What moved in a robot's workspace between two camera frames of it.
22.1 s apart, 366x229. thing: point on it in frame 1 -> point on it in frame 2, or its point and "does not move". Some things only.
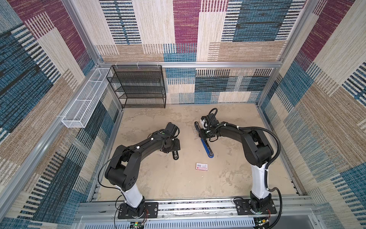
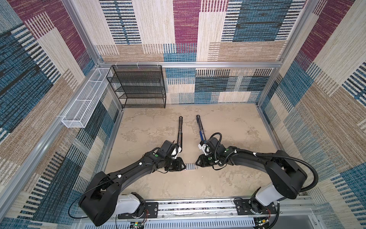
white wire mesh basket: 77,115 does not move
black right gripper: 202,132 -> 203,163
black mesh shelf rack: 138,86 does not move
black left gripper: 177,146 -> 178,166
